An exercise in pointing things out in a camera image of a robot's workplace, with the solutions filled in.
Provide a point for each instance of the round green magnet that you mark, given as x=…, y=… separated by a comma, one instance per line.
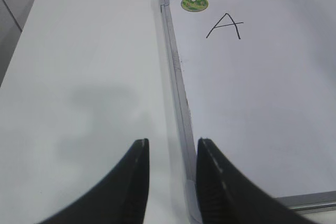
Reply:
x=194, y=5

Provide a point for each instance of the white board with aluminium frame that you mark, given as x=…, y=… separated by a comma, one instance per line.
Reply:
x=257, y=77

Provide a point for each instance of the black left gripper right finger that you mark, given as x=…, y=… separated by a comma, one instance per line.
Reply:
x=225, y=195

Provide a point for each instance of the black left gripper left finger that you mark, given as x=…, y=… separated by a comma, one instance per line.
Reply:
x=120, y=197

